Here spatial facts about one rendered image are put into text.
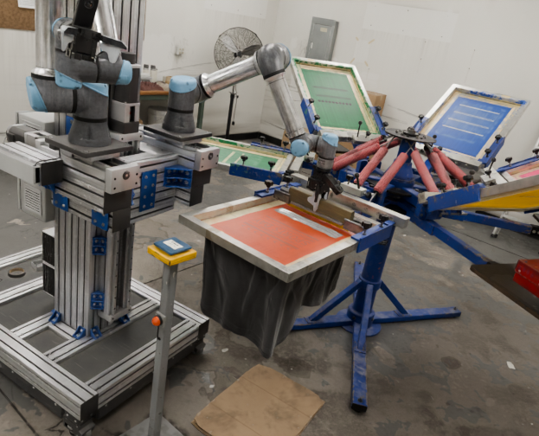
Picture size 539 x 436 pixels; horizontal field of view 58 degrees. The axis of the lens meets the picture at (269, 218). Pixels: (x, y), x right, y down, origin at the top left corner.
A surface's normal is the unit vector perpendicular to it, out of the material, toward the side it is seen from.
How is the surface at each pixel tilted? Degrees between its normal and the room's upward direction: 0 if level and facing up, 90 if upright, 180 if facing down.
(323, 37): 90
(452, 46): 90
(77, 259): 90
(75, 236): 90
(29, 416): 0
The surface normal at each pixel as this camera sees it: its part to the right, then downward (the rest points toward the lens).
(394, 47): -0.63, 0.19
